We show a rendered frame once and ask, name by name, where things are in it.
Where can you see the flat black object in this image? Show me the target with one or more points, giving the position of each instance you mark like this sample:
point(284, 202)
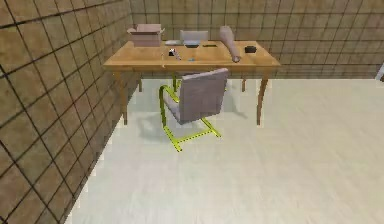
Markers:
point(209, 45)

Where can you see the wooden desk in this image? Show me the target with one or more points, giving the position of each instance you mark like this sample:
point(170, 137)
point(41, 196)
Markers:
point(206, 59)

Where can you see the small black and white object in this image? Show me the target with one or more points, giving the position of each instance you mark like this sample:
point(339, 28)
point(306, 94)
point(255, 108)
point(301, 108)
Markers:
point(173, 53)

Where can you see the grey chair with yellow frame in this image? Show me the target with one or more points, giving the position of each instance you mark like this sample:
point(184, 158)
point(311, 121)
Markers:
point(201, 95)

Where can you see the small black box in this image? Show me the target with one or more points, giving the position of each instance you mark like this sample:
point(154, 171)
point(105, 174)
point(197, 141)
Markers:
point(250, 49)

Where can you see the grey laptop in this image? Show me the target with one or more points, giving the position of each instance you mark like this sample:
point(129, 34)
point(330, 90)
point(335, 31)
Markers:
point(193, 37)

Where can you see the open cardboard box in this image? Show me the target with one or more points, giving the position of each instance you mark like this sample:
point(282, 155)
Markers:
point(146, 36)

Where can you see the small blue object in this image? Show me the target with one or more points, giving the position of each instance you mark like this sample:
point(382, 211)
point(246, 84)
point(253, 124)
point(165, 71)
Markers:
point(191, 60)

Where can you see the flat white object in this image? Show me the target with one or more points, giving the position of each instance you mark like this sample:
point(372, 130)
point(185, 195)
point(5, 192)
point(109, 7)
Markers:
point(172, 42)

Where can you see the pale grey furniture edge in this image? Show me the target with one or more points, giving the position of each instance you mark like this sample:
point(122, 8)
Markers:
point(380, 74)

